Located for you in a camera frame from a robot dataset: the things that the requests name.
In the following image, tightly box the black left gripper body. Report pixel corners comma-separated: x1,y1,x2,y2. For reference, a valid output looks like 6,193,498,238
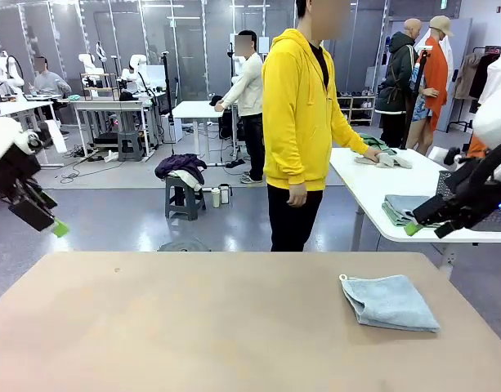
0,149,59,210

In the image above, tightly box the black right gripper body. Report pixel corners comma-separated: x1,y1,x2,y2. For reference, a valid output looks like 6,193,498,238
443,171,501,224

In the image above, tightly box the dark grey woven basket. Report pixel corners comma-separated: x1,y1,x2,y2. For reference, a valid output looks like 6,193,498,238
437,170,501,232

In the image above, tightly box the beige towel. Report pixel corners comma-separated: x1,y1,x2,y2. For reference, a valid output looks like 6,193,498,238
354,149,414,169

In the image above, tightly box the dark green towel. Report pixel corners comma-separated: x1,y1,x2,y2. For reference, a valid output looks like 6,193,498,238
358,133,398,156

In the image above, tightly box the light blue towel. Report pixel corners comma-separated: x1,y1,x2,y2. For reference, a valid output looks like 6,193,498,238
338,274,441,333

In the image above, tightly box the person's right forearm yellow sleeve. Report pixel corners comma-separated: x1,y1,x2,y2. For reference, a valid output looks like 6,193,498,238
272,130,313,187

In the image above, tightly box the person's left forearm yellow sleeve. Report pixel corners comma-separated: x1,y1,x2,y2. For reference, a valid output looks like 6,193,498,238
334,117,373,155

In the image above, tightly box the person's right hand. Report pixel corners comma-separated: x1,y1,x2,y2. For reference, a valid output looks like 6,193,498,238
287,183,310,207

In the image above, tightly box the bluish grey towel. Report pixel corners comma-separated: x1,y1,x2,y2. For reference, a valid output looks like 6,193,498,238
383,194,431,214

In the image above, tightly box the light green towel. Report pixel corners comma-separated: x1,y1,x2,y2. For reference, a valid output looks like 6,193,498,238
382,203,423,228

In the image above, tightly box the white side table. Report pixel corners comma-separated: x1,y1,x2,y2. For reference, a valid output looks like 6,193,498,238
329,146,501,278

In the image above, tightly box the long white desk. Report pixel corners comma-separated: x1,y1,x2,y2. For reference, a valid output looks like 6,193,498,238
0,100,69,168

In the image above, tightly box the seated person in grey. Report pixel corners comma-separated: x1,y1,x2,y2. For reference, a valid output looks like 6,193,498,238
32,56,73,136

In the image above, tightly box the grey step stool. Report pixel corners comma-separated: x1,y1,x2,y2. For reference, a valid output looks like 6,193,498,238
117,131,145,163

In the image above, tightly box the grey metal workbench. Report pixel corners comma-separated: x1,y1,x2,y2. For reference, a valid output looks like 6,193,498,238
69,97,157,161

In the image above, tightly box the small wooden shelf rack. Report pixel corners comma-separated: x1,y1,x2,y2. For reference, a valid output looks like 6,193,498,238
80,72,119,99

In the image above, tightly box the clothes rack with coats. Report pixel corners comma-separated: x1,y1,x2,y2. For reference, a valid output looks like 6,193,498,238
445,45,500,134

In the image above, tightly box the wooden shoe rack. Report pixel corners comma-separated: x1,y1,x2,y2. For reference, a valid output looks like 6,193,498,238
335,90,377,127

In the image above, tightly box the mannequin in orange with cap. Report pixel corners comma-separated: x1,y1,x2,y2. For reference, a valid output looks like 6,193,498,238
407,16,455,155

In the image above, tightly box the dark grey plastic stool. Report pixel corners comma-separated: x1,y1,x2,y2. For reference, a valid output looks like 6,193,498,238
164,175,207,221

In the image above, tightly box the mannequin in dark jacket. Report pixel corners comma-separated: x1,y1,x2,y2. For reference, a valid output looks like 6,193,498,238
374,18,423,149

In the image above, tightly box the black tripod with white top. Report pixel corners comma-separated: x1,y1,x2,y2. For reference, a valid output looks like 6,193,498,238
400,45,434,149

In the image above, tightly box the round floor plate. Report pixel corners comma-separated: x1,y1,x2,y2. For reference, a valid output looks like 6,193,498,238
158,237,212,252

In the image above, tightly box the dark purple clothes pile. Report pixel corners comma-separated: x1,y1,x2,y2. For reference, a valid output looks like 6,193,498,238
154,153,208,185

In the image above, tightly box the cream garment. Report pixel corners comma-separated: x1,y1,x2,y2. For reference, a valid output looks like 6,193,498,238
168,169,204,193

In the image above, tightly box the person in yellow hoodie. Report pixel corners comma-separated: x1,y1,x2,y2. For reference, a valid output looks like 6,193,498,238
261,0,385,252

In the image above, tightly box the black stand pole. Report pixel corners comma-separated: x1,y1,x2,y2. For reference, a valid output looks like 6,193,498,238
160,51,177,144

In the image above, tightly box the white standing desk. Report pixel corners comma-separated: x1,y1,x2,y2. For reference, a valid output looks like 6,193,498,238
171,100,235,167

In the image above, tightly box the person in cream sweater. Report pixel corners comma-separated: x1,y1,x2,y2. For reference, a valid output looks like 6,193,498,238
214,29,264,185

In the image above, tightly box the black right arm cable sleeve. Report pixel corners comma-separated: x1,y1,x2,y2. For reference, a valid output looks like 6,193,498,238
458,136,501,197

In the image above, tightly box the black floor cable tangle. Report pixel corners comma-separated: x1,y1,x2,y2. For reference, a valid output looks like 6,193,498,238
60,145,96,184

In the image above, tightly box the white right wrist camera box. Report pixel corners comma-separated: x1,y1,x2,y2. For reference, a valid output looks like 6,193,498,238
427,145,462,167

